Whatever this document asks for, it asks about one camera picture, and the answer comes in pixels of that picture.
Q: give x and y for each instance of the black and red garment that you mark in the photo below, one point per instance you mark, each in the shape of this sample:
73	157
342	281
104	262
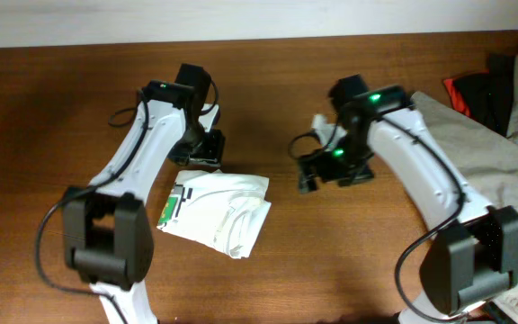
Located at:
486	96

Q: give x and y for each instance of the white t-shirt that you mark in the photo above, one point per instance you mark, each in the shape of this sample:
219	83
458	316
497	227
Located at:
221	211

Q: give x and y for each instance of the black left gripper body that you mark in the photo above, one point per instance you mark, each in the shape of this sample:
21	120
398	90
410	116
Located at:
208	150

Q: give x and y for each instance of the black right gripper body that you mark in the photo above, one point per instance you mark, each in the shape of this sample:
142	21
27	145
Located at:
331	170

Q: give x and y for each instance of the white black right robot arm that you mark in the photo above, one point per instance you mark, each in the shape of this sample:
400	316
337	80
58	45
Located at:
474	253

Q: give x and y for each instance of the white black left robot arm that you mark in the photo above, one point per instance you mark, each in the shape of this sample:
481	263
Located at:
108	240

